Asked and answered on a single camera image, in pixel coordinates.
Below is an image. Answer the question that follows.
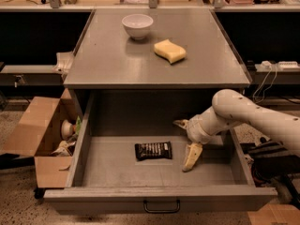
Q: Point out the grey open top drawer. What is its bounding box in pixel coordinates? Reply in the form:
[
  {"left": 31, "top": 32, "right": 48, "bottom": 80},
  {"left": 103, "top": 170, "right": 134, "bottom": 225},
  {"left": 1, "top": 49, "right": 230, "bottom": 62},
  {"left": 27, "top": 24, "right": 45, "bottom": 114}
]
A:
[{"left": 45, "top": 90, "right": 277, "bottom": 215}]

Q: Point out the grey cabinet counter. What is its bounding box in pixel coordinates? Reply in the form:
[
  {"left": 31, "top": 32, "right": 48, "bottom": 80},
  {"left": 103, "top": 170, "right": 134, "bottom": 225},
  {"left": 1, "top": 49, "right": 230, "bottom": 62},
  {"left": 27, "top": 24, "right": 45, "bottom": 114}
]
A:
[{"left": 65, "top": 7, "right": 251, "bottom": 89}]

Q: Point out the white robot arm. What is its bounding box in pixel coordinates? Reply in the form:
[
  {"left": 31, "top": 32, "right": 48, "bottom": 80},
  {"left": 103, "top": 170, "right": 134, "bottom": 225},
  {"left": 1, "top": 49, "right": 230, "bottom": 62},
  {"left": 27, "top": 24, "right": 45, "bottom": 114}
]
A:
[{"left": 173, "top": 89, "right": 300, "bottom": 172}]

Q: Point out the dark striped robot base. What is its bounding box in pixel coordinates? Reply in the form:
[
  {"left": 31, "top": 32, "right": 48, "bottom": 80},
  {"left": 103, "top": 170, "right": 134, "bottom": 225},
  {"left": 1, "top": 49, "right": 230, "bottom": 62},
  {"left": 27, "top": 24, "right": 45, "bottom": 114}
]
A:
[{"left": 241, "top": 138, "right": 300, "bottom": 209}]

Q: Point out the yellow sponge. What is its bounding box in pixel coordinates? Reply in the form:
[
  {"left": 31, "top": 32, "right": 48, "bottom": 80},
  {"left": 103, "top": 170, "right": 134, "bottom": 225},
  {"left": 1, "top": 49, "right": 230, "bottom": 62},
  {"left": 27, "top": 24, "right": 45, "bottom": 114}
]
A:
[{"left": 154, "top": 39, "right": 187, "bottom": 64}]

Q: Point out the white round item in box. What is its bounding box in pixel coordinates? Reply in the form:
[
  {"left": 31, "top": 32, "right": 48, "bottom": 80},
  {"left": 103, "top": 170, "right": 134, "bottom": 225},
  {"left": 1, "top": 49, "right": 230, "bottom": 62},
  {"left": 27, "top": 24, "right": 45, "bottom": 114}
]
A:
[{"left": 61, "top": 120, "right": 74, "bottom": 140}]

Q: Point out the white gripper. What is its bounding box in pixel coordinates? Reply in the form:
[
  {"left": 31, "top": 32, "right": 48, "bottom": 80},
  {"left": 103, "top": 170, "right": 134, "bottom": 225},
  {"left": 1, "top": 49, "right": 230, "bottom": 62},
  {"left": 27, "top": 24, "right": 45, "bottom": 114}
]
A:
[{"left": 172, "top": 114, "right": 215, "bottom": 173}]

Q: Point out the black drawer handle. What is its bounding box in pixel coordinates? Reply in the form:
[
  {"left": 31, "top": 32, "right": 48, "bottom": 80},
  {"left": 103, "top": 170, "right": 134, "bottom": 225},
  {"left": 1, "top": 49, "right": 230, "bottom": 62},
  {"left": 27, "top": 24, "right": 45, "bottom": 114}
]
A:
[{"left": 143, "top": 200, "right": 181, "bottom": 214}]

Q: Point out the cardboard piece on floor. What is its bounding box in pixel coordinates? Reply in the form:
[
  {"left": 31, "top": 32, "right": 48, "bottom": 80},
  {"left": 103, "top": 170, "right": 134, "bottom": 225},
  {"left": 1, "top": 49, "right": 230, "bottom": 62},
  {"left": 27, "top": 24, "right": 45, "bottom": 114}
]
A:
[{"left": 247, "top": 203, "right": 300, "bottom": 225}]

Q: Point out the open cardboard box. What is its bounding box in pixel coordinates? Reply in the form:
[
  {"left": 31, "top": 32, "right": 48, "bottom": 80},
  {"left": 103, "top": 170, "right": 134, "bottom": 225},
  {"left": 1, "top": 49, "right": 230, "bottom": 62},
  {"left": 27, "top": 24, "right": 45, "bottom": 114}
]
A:
[{"left": 3, "top": 89, "right": 78, "bottom": 188}]

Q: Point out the white power strip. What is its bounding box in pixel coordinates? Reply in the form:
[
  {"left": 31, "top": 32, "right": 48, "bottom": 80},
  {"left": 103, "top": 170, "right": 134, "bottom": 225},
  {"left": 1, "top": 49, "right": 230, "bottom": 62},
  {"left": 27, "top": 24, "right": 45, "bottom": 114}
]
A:
[{"left": 277, "top": 61, "right": 300, "bottom": 70}]

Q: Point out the black rxbar chocolate wrapper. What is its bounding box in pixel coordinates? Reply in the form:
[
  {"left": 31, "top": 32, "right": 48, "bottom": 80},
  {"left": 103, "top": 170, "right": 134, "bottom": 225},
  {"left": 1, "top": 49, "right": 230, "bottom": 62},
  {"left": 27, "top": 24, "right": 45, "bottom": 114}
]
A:
[{"left": 134, "top": 142, "right": 173, "bottom": 161}]

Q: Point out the white ceramic bowl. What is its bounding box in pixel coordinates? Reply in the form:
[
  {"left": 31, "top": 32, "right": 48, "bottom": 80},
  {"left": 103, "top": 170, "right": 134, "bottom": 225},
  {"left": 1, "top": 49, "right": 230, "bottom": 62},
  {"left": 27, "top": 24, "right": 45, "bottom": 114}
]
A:
[{"left": 122, "top": 14, "right": 154, "bottom": 39}]

